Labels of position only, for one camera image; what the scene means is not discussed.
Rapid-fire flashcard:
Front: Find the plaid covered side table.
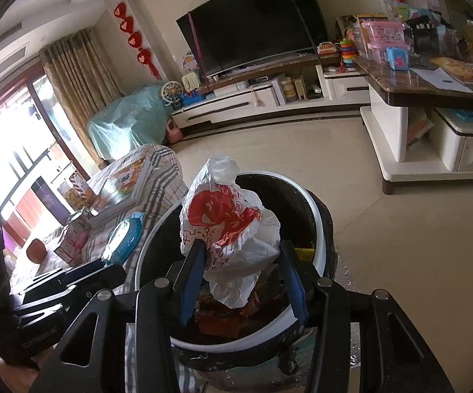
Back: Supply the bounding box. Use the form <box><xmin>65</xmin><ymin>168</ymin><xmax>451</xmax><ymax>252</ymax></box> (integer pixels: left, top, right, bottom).
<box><xmin>9</xmin><ymin>143</ymin><xmax>204</xmax><ymax>393</ymax></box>

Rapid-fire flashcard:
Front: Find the person's left hand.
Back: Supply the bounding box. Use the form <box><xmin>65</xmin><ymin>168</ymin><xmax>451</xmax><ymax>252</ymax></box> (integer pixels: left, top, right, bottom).
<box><xmin>0</xmin><ymin>356</ymin><xmax>53</xmax><ymax>393</ymax></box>

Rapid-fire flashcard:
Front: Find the white marble-top coffee table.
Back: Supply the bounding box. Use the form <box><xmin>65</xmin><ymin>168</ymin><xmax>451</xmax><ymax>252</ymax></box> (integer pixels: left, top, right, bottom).
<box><xmin>353</xmin><ymin>55</ymin><xmax>473</xmax><ymax>195</ymax></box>

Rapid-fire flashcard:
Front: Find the pink toy box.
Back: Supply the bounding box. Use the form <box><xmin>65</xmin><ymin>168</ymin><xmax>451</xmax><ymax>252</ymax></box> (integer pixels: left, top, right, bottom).
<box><xmin>361</xmin><ymin>20</ymin><xmax>409</xmax><ymax>62</ymax></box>

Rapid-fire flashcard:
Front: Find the teal plastic package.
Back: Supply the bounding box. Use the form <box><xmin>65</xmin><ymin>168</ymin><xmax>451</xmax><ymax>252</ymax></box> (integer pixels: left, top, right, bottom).
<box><xmin>101</xmin><ymin>212</ymin><xmax>146</xmax><ymax>266</ymax></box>

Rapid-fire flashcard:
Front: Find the red and white carton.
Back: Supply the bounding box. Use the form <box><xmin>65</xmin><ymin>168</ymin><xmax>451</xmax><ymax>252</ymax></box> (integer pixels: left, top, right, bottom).
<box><xmin>54</xmin><ymin>217</ymin><xmax>90</xmax><ymax>267</ymax></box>

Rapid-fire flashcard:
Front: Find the orange book box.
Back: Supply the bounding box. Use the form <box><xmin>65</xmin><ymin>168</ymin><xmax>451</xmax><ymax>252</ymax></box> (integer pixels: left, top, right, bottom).
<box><xmin>87</xmin><ymin>158</ymin><xmax>153</xmax><ymax>226</ymax></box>

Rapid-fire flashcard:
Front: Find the small white fan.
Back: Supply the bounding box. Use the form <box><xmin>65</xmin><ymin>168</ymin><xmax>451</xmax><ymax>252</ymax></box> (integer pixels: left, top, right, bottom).
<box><xmin>161</xmin><ymin>81</ymin><xmax>184</xmax><ymax>105</ymax></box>

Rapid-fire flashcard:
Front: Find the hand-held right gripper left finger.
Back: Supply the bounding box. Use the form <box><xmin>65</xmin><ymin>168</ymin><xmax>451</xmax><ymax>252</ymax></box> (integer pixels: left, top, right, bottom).
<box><xmin>28</xmin><ymin>239</ymin><xmax>208</xmax><ymax>393</ymax></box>

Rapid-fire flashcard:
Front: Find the yellow toy board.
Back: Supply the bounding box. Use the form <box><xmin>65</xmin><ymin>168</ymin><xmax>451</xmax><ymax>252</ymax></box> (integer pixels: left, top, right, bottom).
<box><xmin>181</xmin><ymin>71</ymin><xmax>200</xmax><ymax>91</ymax></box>

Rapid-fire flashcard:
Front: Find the teal dust cover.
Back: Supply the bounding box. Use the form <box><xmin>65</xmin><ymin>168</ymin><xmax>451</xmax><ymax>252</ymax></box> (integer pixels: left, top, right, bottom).
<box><xmin>87</xmin><ymin>84</ymin><xmax>176</xmax><ymax>160</ymax></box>

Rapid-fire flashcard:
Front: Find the white red-print plastic bag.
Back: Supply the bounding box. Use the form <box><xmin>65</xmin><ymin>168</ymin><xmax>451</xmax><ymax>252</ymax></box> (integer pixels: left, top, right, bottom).
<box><xmin>179</xmin><ymin>156</ymin><xmax>282</xmax><ymax>309</ymax></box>

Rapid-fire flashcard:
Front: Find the beige curtain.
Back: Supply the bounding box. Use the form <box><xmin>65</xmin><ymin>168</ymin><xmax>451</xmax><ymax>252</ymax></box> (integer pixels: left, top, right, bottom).
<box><xmin>40</xmin><ymin>28</ymin><xmax>124</xmax><ymax>173</ymax></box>

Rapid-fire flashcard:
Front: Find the purple standing box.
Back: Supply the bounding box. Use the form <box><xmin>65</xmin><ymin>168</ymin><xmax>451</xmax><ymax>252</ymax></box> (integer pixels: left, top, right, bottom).
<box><xmin>32</xmin><ymin>176</ymin><xmax>61</xmax><ymax>217</ymax></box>

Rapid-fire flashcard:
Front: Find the stacking ring toy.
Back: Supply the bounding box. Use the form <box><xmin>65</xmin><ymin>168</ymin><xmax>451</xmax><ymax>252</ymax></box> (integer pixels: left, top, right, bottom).
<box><xmin>340</xmin><ymin>39</ymin><xmax>356</xmax><ymax>68</ymax></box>

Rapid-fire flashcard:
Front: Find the black box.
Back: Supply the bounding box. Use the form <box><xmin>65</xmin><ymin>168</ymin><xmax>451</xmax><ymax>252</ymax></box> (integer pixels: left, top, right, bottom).
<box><xmin>404</xmin><ymin>16</ymin><xmax>446</xmax><ymax>56</ymax></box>

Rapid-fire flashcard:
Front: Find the black flat television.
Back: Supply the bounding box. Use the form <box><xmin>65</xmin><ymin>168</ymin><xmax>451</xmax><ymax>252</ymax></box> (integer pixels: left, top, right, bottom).
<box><xmin>176</xmin><ymin>0</ymin><xmax>331</xmax><ymax>78</ymax></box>

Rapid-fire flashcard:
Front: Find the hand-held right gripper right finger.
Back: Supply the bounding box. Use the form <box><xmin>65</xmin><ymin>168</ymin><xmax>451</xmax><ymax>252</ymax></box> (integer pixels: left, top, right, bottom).
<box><xmin>279</xmin><ymin>239</ymin><xmax>456</xmax><ymax>393</ymax></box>

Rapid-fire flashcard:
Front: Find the white-rimmed black trash bin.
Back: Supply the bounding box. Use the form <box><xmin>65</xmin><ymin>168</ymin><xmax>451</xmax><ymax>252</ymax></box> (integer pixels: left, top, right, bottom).
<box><xmin>132</xmin><ymin>171</ymin><xmax>337</xmax><ymax>381</ymax></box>

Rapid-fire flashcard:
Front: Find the white paper sheet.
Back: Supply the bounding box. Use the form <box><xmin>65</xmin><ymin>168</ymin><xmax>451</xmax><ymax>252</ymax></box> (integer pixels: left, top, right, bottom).
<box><xmin>410</xmin><ymin>66</ymin><xmax>472</xmax><ymax>93</ymax></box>

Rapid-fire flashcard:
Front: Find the small blue toy case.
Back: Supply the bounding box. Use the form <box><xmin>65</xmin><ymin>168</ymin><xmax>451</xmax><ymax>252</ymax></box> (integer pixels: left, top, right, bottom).
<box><xmin>385</xmin><ymin>47</ymin><xmax>411</xmax><ymax>69</ymax></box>

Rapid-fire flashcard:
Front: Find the clear bag of biscuits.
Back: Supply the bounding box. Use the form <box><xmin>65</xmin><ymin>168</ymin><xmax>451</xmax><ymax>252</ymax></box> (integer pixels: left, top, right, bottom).
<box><xmin>58</xmin><ymin>172</ymin><xmax>98</xmax><ymax>214</ymax></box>

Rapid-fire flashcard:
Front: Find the red snack packet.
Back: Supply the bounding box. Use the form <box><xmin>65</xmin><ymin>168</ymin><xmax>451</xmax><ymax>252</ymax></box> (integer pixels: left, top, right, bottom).
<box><xmin>198</xmin><ymin>295</ymin><xmax>262</xmax><ymax>338</ymax></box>

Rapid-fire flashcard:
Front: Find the orange printed book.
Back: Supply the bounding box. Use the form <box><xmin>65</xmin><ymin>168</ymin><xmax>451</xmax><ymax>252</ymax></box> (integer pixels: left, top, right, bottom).
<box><xmin>429</xmin><ymin>56</ymin><xmax>473</xmax><ymax>84</ymax></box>

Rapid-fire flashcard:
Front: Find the glass balcony door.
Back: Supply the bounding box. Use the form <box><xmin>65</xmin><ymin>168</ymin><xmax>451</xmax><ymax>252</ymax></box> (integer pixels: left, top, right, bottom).
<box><xmin>0</xmin><ymin>74</ymin><xmax>94</xmax><ymax>254</ymax></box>

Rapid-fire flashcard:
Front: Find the white television cabinet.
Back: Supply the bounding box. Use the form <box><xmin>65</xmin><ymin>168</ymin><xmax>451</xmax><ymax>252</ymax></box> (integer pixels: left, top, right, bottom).
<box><xmin>170</xmin><ymin>53</ymin><xmax>372</xmax><ymax>129</ymax></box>

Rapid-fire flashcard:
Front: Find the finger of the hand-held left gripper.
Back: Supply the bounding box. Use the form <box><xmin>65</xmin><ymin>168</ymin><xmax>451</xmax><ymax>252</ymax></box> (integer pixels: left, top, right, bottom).
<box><xmin>13</xmin><ymin>290</ymin><xmax>90</xmax><ymax>328</ymax></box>
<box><xmin>11</xmin><ymin>260</ymin><xmax>126</xmax><ymax>295</ymax></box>

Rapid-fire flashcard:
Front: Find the pink watering can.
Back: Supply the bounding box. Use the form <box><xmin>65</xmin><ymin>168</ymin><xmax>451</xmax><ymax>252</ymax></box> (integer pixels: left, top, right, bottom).
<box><xmin>165</xmin><ymin>121</ymin><xmax>184</xmax><ymax>144</ymax></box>

